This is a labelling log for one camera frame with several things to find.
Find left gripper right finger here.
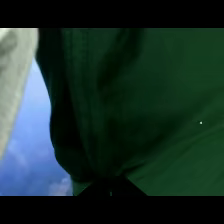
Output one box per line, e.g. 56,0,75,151
111,177,148,197

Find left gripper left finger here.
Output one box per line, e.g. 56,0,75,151
77,178,112,197

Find dark green shirt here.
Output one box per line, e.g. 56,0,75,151
34,27,224,197

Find light grey garment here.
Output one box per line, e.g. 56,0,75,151
0,27,40,160

